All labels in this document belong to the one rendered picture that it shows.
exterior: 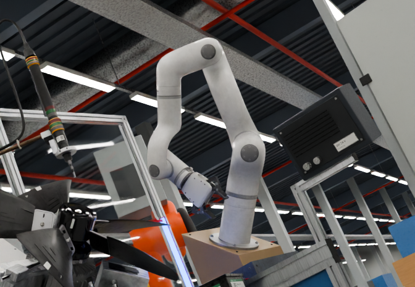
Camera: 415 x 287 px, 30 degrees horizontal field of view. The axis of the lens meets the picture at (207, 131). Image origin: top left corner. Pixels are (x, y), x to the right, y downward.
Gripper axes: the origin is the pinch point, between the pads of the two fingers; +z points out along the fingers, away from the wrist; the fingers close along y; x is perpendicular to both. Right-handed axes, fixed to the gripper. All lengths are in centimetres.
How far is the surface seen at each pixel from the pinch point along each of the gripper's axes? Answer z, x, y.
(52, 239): -10, 80, 5
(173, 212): -131, -317, 171
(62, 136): -43, 47, -4
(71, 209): -20, 60, 6
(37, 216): -25, 67, 11
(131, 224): -9.8, 38.2, 8.1
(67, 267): -3, 79, 9
